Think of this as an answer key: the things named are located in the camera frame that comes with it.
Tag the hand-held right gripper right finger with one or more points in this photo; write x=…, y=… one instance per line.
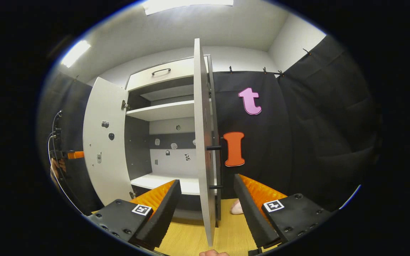
x=249, y=213

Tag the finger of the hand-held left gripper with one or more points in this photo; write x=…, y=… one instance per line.
x=76, y=155

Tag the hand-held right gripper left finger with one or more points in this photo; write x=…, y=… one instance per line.
x=166, y=217

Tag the white door with camera sticker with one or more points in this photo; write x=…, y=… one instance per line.
x=105, y=106

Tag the white door with headphone sticker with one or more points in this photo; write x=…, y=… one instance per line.
x=201, y=142

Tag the white double-door shoe cabinet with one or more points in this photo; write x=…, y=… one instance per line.
x=169, y=73

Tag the white cabinet shelf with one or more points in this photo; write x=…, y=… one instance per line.
x=169, y=182
x=162, y=110

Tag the beige smiling-face plush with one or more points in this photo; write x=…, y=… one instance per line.
x=237, y=208

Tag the short ceiling light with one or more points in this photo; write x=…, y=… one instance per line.
x=75, y=53

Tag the black backdrop cloth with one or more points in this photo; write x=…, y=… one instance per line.
x=315, y=124

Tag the long ceiling light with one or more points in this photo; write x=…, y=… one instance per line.
x=187, y=5

